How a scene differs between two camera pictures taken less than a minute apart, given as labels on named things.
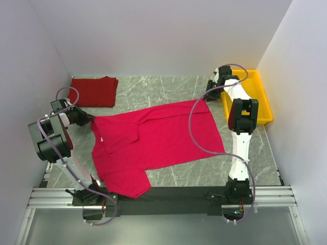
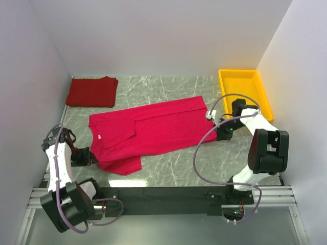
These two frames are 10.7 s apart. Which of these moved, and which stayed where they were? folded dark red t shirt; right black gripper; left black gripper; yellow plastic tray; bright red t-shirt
Moved: left black gripper; right black gripper; bright red t-shirt
Stayed: folded dark red t shirt; yellow plastic tray
